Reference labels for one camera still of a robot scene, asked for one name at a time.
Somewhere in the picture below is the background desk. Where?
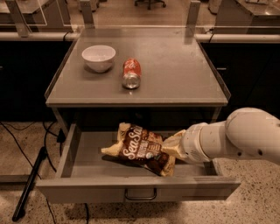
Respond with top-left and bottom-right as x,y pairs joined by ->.
0,0 -> 72,32
213,0 -> 280,34

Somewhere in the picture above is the grey open top drawer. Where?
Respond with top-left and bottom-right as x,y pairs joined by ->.
36,123 -> 241,203

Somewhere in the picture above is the black bar on floor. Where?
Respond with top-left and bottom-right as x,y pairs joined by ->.
12,146 -> 46,222

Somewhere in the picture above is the red soda can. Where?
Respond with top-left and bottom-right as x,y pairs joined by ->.
122,58 -> 142,89

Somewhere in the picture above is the grey left support post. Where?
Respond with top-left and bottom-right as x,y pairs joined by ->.
4,0 -> 30,38

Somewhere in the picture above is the grey cabinet counter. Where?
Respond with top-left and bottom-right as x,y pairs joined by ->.
45,27 -> 230,131

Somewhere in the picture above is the black office chair base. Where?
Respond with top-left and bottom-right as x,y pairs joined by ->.
134,0 -> 166,10

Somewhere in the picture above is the background desk right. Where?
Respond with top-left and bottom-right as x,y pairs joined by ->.
213,0 -> 280,34

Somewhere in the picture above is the grey support post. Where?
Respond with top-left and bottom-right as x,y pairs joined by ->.
4,0 -> 30,38
80,0 -> 95,28
185,0 -> 200,37

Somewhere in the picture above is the background desk left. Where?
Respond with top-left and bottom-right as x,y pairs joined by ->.
0,0 -> 72,32

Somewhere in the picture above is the brown sea salt chip bag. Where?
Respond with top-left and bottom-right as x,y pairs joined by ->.
101,122 -> 176,177

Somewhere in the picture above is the grey right support post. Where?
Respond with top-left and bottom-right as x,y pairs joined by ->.
185,0 -> 200,37

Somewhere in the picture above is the black floor cable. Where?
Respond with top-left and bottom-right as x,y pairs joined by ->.
0,121 -> 67,224

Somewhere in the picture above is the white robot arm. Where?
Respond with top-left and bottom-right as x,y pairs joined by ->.
163,108 -> 280,165

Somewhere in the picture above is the grey middle support post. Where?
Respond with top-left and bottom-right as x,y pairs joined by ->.
80,0 -> 95,28

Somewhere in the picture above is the white horizontal rail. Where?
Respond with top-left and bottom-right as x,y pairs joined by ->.
0,32 -> 280,44

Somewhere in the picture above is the white ceramic bowl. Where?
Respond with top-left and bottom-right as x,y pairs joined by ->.
81,45 -> 116,73

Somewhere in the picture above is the black drawer handle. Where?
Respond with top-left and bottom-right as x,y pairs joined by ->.
124,188 -> 157,201

